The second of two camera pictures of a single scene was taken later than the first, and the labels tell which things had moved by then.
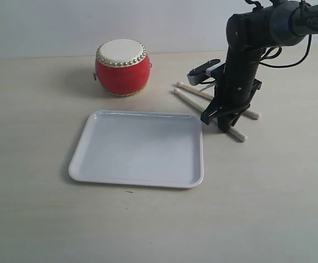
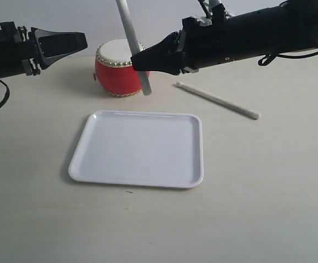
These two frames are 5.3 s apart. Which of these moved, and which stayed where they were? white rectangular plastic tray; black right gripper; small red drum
Moved: black right gripper
Stayed: small red drum; white rectangular plastic tray
